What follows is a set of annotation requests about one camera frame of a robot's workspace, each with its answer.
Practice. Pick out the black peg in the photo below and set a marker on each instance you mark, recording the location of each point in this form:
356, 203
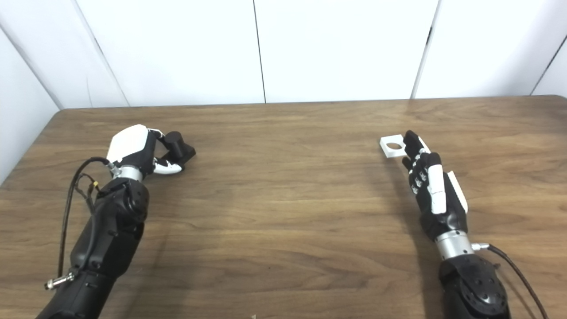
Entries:
179, 148

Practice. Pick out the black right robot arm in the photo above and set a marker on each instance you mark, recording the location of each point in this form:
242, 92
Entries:
476, 290

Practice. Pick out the black and white left hand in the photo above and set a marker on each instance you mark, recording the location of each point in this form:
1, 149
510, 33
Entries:
128, 141

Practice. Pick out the white square piece with hole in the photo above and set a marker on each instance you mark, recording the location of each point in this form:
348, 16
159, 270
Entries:
388, 150

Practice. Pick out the black and white right hand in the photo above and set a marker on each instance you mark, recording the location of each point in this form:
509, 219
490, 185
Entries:
437, 190

